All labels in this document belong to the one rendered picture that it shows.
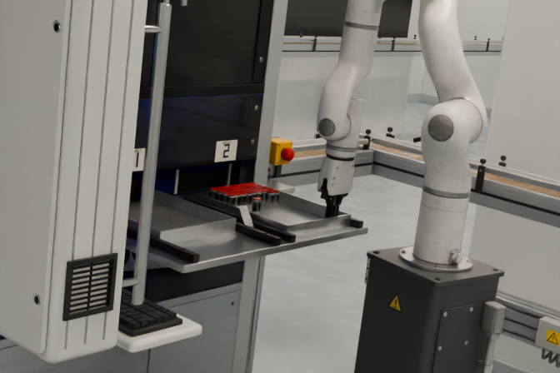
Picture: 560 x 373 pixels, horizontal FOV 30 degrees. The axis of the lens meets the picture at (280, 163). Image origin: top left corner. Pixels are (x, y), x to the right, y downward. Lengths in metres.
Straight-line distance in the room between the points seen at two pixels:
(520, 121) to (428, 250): 1.53
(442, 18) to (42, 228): 1.17
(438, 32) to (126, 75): 0.95
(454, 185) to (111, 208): 0.99
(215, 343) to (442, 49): 1.16
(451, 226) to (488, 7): 9.16
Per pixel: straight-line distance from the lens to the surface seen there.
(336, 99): 2.66
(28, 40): 1.94
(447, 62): 2.62
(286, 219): 2.85
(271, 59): 3.04
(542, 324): 3.46
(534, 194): 3.43
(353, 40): 2.70
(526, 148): 4.12
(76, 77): 1.87
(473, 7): 11.84
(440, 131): 2.55
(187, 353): 3.11
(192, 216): 2.78
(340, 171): 2.77
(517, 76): 4.13
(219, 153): 2.96
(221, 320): 3.17
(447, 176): 2.62
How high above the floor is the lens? 1.62
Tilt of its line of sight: 12 degrees down
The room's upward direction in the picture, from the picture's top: 7 degrees clockwise
